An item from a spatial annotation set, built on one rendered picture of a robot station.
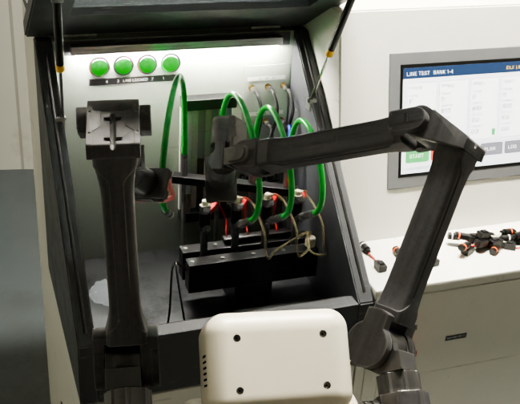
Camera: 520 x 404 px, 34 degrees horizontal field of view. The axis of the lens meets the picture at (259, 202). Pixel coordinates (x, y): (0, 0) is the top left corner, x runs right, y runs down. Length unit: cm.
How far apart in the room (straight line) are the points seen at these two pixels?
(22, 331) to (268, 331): 241
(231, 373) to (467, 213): 130
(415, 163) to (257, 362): 115
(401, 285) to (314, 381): 27
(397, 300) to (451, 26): 102
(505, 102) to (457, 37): 23
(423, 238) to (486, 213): 101
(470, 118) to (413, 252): 94
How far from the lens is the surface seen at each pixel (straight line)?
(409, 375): 141
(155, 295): 226
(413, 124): 147
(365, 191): 223
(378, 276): 212
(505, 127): 240
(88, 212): 235
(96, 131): 124
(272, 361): 123
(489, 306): 228
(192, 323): 196
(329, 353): 125
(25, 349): 347
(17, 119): 471
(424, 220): 144
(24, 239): 417
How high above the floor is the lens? 211
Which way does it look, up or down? 28 degrees down
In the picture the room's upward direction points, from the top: 4 degrees clockwise
